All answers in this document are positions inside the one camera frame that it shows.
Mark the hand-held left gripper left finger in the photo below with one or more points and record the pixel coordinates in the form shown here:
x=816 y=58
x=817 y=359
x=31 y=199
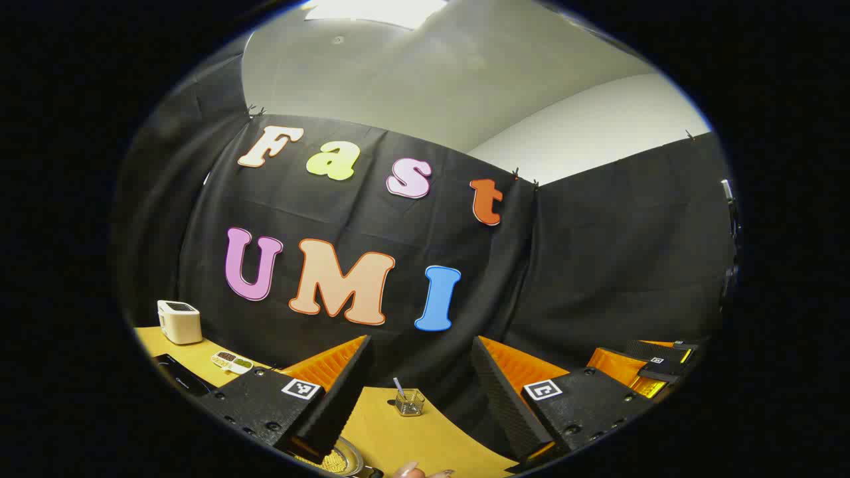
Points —
x=335 y=398

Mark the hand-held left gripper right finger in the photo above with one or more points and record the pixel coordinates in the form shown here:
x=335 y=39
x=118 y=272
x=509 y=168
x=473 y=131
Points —
x=508 y=405

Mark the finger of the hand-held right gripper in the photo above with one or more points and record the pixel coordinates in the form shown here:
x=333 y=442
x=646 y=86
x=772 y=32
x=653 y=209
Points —
x=617 y=368
x=664 y=367

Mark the black induction cooktop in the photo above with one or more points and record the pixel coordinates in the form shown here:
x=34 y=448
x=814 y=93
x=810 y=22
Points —
x=182 y=377

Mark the striped drinking straw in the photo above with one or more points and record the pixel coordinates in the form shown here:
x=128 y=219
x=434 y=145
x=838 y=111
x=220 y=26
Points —
x=399 y=386

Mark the clear ribbed holder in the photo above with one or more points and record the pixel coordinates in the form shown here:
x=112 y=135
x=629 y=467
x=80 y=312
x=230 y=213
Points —
x=410 y=403

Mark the cream white toaster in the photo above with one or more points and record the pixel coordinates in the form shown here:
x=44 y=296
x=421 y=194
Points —
x=179 y=325

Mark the small black cloth clip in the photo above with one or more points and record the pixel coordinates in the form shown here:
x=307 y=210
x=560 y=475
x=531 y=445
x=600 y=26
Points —
x=254 y=111
x=516 y=174

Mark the ceiling light panel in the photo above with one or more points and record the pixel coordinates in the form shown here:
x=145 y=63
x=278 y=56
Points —
x=372 y=12

